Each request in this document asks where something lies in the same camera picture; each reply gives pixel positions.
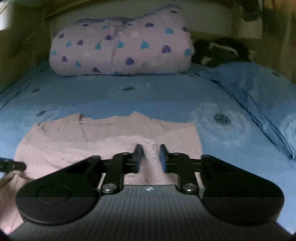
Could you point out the black and white garment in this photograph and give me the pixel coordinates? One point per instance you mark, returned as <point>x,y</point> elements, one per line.
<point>219,51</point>

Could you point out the pink heart-patterned folded blanket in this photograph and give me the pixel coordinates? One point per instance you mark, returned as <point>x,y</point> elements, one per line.
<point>158,42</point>

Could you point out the pink knitted sweater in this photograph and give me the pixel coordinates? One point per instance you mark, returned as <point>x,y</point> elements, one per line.
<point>53,145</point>

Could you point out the blue dandelion pillow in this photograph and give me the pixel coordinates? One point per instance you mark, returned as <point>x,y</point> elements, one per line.
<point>268,97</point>

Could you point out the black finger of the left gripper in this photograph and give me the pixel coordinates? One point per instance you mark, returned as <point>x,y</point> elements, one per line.
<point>9,165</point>

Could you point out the blue dandelion bed sheet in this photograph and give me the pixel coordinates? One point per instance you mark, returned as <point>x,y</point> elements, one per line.
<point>226,130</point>

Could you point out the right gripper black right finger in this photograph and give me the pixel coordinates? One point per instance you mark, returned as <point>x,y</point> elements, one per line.
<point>184,167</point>

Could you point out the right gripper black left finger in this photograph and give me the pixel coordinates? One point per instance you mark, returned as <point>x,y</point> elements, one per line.
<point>117,167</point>

